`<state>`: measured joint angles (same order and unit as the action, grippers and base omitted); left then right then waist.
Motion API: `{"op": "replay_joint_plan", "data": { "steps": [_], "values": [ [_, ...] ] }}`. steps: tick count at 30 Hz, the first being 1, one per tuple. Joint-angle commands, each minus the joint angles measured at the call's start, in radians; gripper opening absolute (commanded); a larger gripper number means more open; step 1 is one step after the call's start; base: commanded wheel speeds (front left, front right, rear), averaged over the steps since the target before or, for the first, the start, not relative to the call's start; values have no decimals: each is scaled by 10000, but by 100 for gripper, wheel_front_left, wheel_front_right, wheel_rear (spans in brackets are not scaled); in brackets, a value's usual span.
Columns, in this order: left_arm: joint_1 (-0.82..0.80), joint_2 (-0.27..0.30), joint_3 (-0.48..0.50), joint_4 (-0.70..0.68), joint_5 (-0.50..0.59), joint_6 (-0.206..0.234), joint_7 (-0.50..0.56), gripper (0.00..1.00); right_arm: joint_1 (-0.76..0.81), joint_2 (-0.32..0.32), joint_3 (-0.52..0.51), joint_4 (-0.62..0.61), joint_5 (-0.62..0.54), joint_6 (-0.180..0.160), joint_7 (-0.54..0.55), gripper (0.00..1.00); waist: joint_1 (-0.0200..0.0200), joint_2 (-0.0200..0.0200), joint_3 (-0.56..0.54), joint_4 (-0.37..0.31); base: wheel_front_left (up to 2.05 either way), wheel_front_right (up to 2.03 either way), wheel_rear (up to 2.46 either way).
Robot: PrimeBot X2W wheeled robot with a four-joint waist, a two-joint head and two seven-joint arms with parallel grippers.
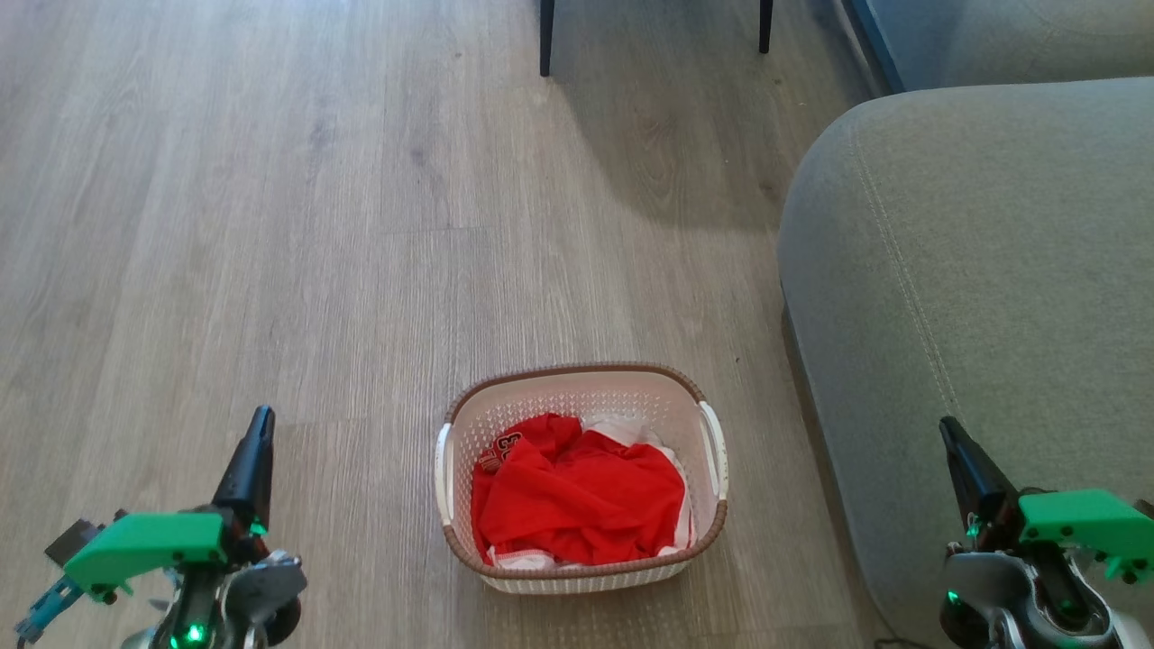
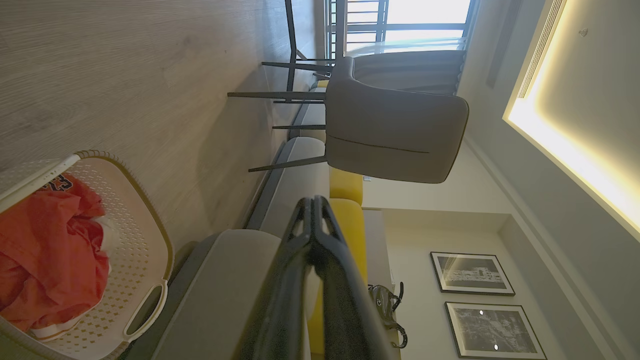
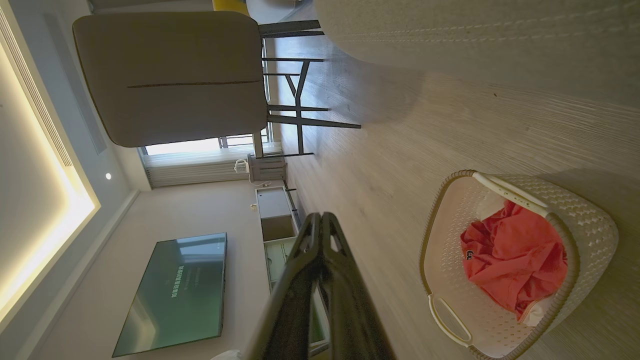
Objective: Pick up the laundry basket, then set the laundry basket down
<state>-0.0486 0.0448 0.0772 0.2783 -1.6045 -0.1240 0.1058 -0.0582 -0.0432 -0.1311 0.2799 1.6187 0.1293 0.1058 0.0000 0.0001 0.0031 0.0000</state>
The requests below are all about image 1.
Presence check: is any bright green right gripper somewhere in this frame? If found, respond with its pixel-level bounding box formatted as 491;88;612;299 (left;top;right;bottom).
939;416;1154;583

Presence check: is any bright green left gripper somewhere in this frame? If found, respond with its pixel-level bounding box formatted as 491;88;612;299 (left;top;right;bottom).
63;406;276;603

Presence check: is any white brown-rimmed laundry basket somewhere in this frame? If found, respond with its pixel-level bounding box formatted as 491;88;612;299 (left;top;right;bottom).
435;362;729;596

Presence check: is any grey fabric sofa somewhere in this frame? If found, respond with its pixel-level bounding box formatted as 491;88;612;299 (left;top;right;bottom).
777;77;1154;649

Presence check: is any red garment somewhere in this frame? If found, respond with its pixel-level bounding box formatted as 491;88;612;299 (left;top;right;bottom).
471;413;688;567

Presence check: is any white garment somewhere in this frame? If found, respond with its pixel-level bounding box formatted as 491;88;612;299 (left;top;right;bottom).
487;413;700;571

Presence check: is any grey sofa section blue edge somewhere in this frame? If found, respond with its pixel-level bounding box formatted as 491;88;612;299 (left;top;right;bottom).
847;0;1154;94

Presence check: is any black camera box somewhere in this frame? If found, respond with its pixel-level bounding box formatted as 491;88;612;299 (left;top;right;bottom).
45;518;103;567

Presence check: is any teal cable connector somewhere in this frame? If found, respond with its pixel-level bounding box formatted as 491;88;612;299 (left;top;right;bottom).
14;575;84;644

